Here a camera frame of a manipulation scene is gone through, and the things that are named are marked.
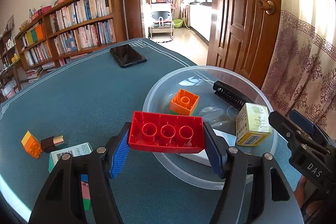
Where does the black smartphone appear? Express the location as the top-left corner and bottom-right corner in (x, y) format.
(110, 44), (147, 68)

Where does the brown wooden door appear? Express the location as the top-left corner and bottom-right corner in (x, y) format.
(207, 0), (281, 88)

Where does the white cart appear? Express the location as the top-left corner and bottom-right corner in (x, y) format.
(148, 3), (174, 43)

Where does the white barcode box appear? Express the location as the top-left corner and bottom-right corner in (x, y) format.
(50, 142), (92, 165)

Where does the clear plastic bowl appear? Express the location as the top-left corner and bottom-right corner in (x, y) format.
(142, 66), (273, 190)

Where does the orange and green toy block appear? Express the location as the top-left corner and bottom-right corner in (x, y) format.
(170, 89), (199, 116)

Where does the right hand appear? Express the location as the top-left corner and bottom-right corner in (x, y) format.
(294, 176), (323, 217)

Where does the wooden bookshelf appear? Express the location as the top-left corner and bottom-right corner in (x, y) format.
(15, 0), (126, 71)

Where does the teal case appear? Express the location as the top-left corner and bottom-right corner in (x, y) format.
(48, 155), (54, 173)

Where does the brown gold lipstick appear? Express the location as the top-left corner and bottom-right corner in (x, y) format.
(41, 135), (64, 153)

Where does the red toy brick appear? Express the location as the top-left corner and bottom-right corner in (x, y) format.
(127, 111), (205, 153)

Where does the yellow green small box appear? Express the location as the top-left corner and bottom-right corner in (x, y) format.
(235, 103), (272, 147)

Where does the green basin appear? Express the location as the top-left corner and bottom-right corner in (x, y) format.
(173, 19), (183, 28)

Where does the orange yellow toy block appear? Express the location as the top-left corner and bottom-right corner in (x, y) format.
(21, 131), (42, 159)

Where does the pink green toy block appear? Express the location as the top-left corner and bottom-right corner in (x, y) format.
(81, 181), (91, 211)

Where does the small wooden shelf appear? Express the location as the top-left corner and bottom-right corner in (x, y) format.
(1, 30), (22, 90)

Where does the blue table mat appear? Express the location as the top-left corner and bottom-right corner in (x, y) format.
(1, 39), (220, 223)

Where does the pink patterned curtain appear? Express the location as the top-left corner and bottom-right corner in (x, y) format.
(261, 10), (335, 139)

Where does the blue toy block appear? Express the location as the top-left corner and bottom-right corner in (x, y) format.
(81, 174), (88, 183)

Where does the black hair clip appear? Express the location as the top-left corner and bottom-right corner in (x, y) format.
(213, 81), (254, 110)

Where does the white red cream box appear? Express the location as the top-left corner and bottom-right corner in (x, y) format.
(175, 127), (237, 168)

